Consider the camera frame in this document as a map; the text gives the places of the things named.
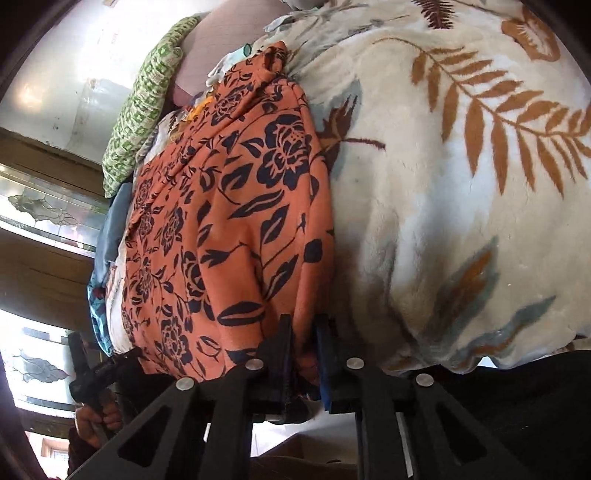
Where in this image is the cardboard box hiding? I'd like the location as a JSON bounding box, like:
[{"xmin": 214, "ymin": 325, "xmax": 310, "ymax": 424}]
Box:
[{"xmin": 252, "ymin": 434, "xmax": 359, "ymax": 480}]

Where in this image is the orange floral dress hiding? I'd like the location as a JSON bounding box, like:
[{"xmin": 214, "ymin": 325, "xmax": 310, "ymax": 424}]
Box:
[{"xmin": 121, "ymin": 41, "xmax": 336, "ymax": 384}]

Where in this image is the leaf print blanket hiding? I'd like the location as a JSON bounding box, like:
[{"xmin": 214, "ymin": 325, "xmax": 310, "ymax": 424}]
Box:
[{"xmin": 263, "ymin": 0, "xmax": 591, "ymax": 376}]

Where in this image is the wooden door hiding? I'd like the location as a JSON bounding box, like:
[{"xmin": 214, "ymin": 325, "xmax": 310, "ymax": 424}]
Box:
[{"xmin": 0, "ymin": 129, "xmax": 118, "ymax": 480}]

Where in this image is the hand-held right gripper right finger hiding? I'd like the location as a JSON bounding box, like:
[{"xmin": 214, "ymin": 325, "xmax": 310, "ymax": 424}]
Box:
[{"xmin": 315, "ymin": 313, "xmax": 527, "ymax": 480}]

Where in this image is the person's left forearm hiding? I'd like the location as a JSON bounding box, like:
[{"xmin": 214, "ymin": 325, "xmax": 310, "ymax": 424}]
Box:
[{"xmin": 67, "ymin": 427, "xmax": 102, "ymax": 480}]

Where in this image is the blue striped garment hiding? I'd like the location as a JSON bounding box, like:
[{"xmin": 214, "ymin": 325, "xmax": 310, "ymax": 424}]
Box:
[{"xmin": 88, "ymin": 281, "xmax": 117, "ymax": 357}]

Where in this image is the pink mattress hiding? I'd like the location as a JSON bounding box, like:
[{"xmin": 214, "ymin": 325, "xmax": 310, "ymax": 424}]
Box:
[{"xmin": 171, "ymin": 0, "xmax": 296, "ymax": 108}]

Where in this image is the white and teal small cloth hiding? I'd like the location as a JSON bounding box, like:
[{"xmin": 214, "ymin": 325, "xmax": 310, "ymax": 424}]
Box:
[{"xmin": 210, "ymin": 44, "xmax": 256, "ymax": 88}]

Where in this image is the green checked pillow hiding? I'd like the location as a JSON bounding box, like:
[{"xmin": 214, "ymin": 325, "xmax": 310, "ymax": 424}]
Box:
[{"xmin": 102, "ymin": 16, "xmax": 204, "ymax": 198}]

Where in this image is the person's left hand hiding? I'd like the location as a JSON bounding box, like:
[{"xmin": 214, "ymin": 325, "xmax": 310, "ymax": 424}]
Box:
[{"xmin": 75, "ymin": 398, "xmax": 123, "ymax": 450}]

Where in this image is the arched stained glass pane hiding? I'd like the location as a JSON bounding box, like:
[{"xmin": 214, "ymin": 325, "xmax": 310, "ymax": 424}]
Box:
[{"xmin": 0, "ymin": 166, "xmax": 108, "ymax": 252}]

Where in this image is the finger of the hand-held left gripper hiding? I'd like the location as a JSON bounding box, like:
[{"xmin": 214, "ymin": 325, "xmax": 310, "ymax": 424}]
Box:
[{"xmin": 68, "ymin": 332, "xmax": 144, "ymax": 409}]

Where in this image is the blue folded cloth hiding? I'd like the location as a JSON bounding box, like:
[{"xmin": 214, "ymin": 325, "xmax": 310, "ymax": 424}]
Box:
[{"xmin": 88, "ymin": 184, "xmax": 136, "ymax": 289}]

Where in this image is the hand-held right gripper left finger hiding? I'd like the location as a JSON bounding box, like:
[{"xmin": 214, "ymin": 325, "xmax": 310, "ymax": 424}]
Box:
[{"xmin": 69, "ymin": 314, "xmax": 309, "ymax": 480}]

